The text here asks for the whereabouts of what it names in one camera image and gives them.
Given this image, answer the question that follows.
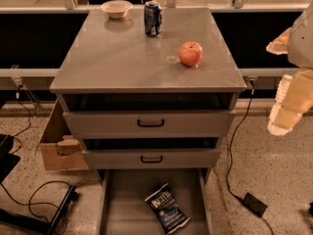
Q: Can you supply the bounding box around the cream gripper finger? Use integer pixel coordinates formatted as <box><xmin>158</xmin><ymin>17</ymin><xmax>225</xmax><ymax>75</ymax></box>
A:
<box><xmin>266</xmin><ymin>28</ymin><xmax>291</xmax><ymax>55</ymax></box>

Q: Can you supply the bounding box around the blue chip bag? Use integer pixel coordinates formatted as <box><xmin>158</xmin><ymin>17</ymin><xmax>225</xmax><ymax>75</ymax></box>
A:
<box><xmin>145</xmin><ymin>183</ymin><xmax>190</xmax><ymax>235</ymax></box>

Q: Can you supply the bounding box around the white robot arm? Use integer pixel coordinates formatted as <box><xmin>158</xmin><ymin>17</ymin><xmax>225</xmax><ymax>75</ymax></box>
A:
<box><xmin>266</xmin><ymin>3</ymin><xmax>313</xmax><ymax>136</ymax></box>

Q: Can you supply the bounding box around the middle grey drawer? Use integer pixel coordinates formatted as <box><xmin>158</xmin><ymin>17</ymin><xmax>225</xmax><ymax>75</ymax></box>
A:
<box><xmin>82</xmin><ymin>149</ymin><xmax>220</xmax><ymax>169</ymax></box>

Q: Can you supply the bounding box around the grey drawer cabinet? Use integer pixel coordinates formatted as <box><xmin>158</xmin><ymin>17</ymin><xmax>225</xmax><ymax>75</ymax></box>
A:
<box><xmin>49</xmin><ymin>7</ymin><xmax>247</xmax><ymax>181</ymax></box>

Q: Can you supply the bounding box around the bottom open grey drawer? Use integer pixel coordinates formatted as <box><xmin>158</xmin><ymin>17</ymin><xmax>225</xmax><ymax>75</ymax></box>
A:
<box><xmin>96</xmin><ymin>168</ymin><xmax>214</xmax><ymax>235</ymax></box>

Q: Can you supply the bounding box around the top grey drawer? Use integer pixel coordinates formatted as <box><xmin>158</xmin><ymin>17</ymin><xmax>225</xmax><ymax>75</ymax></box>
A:
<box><xmin>63</xmin><ymin>110</ymin><xmax>235</xmax><ymax>139</ymax></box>

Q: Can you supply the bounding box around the red apple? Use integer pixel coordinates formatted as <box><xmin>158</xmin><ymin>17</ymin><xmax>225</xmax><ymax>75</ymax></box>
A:
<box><xmin>178</xmin><ymin>41</ymin><xmax>202</xmax><ymax>67</ymax></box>

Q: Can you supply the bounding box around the black power adapter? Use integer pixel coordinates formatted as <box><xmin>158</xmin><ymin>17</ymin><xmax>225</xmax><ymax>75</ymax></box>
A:
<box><xmin>243</xmin><ymin>193</ymin><xmax>267</xmax><ymax>217</ymax></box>

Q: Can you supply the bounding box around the blue soda can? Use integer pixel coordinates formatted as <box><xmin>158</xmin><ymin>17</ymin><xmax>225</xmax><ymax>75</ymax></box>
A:
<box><xmin>144</xmin><ymin>1</ymin><xmax>162</xmax><ymax>37</ymax></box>

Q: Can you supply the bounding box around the white bowl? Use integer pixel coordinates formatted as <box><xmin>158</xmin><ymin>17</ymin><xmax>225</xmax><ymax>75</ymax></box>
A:
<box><xmin>101</xmin><ymin>0</ymin><xmax>133</xmax><ymax>20</ymax></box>

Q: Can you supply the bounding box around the metal railing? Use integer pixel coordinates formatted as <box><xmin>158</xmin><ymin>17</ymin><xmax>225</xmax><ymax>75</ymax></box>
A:
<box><xmin>0</xmin><ymin>0</ymin><xmax>313</xmax><ymax>92</ymax></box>

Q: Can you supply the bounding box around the cardboard box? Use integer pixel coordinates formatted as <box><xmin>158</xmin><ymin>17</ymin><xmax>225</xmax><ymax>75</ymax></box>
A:
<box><xmin>39</xmin><ymin>101</ymin><xmax>87</xmax><ymax>170</ymax></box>

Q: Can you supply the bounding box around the black stand base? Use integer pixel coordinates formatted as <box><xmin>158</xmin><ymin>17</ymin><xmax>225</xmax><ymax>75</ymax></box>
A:
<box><xmin>0</xmin><ymin>182</ymin><xmax>78</xmax><ymax>235</ymax></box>

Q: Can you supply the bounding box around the black power cable right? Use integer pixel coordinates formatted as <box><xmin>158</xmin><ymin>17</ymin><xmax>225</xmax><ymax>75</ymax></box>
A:
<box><xmin>226</xmin><ymin>87</ymin><xmax>276</xmax><ymax>235</ymax></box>

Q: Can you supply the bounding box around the black cable left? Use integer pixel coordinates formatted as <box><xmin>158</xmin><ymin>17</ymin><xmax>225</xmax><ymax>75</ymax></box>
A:
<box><xmin>0</xmin><ymin>85</ymin><xmax>72</xmax><ymax>235</ymax></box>

